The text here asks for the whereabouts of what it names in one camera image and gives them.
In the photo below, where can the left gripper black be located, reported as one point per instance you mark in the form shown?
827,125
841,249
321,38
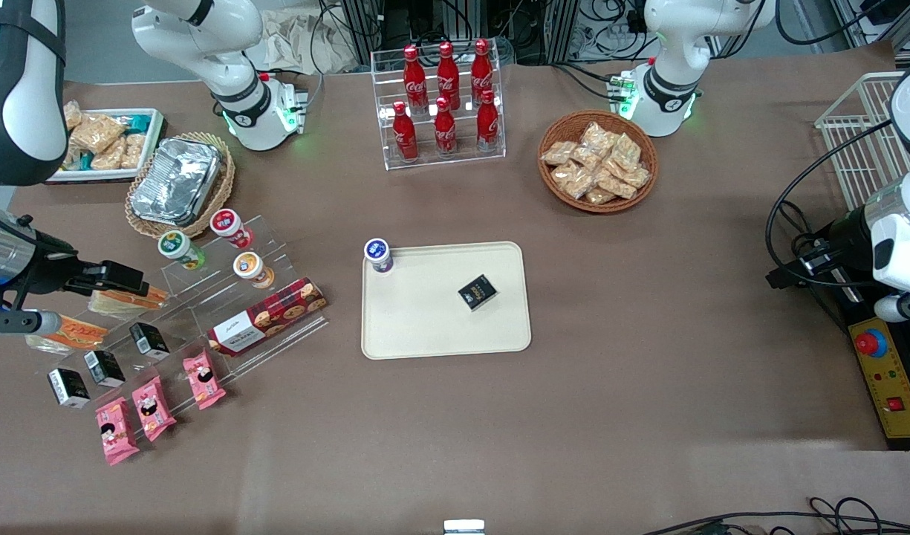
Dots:
841,236

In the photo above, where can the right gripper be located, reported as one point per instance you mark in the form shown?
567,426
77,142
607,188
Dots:
47,265

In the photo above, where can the triangle sandwich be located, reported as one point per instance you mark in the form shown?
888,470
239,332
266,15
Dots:
128,300
79,334

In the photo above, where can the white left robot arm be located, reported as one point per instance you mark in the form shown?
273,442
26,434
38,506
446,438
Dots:
677,44

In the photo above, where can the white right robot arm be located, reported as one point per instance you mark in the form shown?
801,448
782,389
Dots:
239,74

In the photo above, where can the beige plastic tray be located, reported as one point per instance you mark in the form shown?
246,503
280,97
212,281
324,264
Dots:
425,319

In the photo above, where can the green lid cup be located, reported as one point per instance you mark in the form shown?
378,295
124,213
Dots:
178,247

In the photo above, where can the small black carton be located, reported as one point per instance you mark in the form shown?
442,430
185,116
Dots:
150,340
104,368
68,388

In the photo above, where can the clear acrylic stepped display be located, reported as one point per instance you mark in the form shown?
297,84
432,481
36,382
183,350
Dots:
187,301

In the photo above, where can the red emergency stop button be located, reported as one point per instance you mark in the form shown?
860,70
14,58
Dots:
870,343

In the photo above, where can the silver foil container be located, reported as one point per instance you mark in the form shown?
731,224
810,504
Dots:
176,182

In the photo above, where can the small beige snack bag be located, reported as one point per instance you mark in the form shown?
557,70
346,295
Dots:
71,154
72,115
134,150
111,156

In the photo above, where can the red lid cup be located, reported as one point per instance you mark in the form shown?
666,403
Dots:
228,224

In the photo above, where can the pink snack packet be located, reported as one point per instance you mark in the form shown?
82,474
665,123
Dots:
154,407
203,379
116,431

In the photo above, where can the orange lid cup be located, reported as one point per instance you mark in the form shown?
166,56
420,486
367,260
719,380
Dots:
250,267

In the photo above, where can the large beige snack bag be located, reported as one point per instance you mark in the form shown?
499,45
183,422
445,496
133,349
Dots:
96,132

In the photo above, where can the oval light wicker basket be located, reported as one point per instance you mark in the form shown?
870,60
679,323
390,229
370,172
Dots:
228,178

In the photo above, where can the white rectangular bin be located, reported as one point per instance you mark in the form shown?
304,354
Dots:
156,134

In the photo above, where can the red plaid cookie box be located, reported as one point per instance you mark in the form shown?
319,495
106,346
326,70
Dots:
265,318

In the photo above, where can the yellow control box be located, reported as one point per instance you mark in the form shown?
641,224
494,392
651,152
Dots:
896,386

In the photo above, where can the teal snack wrapper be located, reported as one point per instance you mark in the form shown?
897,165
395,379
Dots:
137,121

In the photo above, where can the clear bag of beige snacks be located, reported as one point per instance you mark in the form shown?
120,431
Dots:
558,152
616,183
597,136
627,151
637,177
599,195
571,180
587,157

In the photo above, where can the round brown wicker basket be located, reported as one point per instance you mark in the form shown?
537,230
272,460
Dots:
555,193

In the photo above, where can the blue lid yogurt cup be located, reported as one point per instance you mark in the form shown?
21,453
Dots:
379,255

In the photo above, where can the crumpled beige paper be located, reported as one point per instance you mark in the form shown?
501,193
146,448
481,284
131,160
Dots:
291,41

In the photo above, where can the black box with gold print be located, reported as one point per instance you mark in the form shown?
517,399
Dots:
478,292

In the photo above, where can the red cola bottle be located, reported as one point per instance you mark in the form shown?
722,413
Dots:
448,70
482,68
405,134
414,74
488,122
445,130

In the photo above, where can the clear acrylic bottle rack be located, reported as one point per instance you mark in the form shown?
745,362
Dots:
380,89

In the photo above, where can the small silver white device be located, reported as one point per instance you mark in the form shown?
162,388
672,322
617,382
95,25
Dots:
463,527

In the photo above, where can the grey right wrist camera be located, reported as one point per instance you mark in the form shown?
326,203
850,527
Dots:
31,322

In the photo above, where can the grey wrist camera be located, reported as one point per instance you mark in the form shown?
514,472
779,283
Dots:
31,322
900,307

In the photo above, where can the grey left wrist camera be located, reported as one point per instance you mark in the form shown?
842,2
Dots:
900,307

